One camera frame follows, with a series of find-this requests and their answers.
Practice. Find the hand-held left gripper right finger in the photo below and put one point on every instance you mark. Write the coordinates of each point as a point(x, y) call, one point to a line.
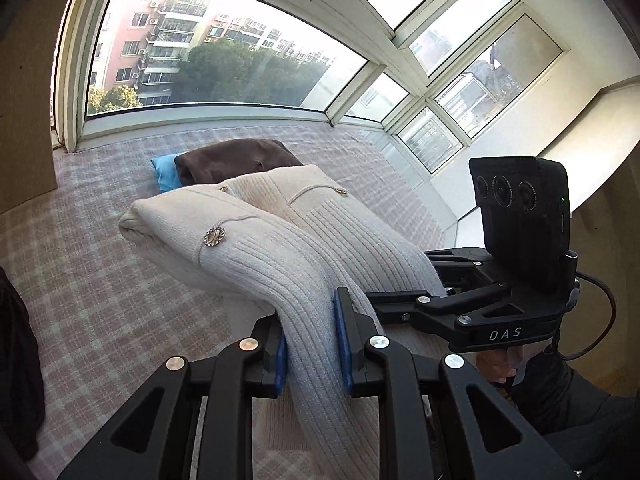
point(344, 345)

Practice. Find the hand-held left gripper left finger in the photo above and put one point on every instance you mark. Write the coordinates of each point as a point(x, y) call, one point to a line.
point(281, 365)

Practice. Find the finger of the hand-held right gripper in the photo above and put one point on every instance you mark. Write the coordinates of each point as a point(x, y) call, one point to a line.
point(440, 305)
point(460, 256)

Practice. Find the cream ribbed knit sweater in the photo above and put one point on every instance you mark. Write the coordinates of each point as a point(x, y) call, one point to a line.
point(280, 240)

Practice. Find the person's right forearm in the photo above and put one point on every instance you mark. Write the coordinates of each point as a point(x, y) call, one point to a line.
point(575, 410)

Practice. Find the person's right hand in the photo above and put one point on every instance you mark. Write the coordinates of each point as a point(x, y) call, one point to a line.
point(495, 367)

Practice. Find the white-framed window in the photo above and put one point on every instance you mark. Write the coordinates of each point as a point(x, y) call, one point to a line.
point(225, 60)
point(475, 70)

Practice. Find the pink checked blanket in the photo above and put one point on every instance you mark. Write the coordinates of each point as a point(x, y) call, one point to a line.
point(100, 285)

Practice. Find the folded brown garment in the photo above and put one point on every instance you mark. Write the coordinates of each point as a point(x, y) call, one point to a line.
point(235, 160)

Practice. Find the folded blue garment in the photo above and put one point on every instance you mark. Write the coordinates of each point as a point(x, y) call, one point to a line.
point(165, 172)

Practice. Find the black garment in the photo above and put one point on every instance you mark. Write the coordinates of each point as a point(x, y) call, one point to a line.
point(17, 360)

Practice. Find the light wooden cabinet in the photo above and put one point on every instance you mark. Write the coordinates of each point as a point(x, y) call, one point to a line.
point(30, 110)

